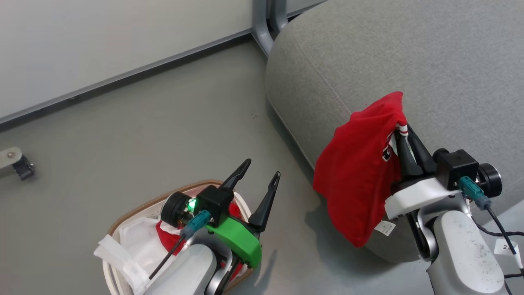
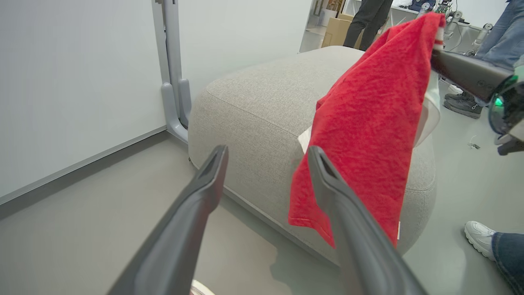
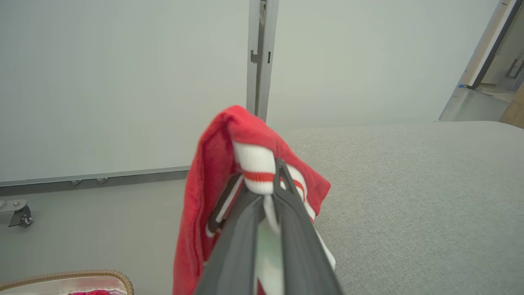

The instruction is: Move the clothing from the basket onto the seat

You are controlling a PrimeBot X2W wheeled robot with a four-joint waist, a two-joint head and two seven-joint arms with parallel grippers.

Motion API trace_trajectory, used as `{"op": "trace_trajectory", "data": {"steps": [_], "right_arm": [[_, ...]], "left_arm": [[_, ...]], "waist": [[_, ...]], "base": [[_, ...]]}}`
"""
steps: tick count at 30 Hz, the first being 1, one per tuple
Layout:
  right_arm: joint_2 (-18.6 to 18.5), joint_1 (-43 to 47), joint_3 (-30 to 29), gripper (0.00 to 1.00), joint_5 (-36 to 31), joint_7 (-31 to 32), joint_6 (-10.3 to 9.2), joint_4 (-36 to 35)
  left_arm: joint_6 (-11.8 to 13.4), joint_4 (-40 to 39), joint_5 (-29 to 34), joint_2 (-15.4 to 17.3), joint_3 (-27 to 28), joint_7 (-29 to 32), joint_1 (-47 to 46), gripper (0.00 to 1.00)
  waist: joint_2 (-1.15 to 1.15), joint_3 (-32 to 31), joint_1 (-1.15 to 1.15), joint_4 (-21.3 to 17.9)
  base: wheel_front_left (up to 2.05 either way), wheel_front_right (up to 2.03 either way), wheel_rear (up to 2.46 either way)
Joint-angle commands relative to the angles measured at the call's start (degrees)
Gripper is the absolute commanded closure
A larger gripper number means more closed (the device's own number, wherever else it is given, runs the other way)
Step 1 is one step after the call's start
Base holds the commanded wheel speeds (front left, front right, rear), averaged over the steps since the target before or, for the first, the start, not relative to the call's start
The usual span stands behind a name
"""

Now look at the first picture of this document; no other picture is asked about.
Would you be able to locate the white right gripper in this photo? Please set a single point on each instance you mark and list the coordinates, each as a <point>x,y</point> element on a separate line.
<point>417,194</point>

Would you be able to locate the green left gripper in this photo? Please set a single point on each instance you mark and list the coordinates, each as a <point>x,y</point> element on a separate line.
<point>239,239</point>

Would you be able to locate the red shirt with white print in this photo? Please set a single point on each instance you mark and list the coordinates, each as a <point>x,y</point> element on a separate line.
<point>356,164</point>

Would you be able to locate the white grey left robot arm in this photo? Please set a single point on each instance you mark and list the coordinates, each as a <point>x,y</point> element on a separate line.
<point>192,266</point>

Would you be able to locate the white basket with brown rim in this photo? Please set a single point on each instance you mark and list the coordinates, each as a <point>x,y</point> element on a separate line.
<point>139,208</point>

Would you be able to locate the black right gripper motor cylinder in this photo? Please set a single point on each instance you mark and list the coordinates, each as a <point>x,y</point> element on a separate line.
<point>491,178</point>

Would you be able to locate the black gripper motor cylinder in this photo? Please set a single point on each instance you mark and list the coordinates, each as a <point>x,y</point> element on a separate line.
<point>491,178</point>
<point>172,209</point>

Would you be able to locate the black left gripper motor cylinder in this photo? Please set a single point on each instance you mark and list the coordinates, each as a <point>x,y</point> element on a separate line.
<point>172,209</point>

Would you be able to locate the grey fabric sofa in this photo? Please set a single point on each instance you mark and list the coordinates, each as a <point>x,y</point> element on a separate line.
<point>409,49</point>

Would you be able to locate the metal caster wheel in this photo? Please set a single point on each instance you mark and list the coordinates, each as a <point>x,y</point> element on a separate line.
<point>22,168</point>

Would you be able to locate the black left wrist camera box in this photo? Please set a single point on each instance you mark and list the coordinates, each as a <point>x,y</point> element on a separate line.
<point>215,200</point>

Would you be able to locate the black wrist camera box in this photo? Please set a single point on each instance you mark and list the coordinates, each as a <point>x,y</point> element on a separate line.
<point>456,166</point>
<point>215,200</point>

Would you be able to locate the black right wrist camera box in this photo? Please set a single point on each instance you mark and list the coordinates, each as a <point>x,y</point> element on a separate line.
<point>456,166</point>

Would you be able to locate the grey metal frame leg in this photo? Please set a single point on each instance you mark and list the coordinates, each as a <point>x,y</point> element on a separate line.
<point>262,28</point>

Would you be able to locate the grey partition bottom rail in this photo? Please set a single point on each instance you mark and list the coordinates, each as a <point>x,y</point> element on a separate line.
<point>123,78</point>

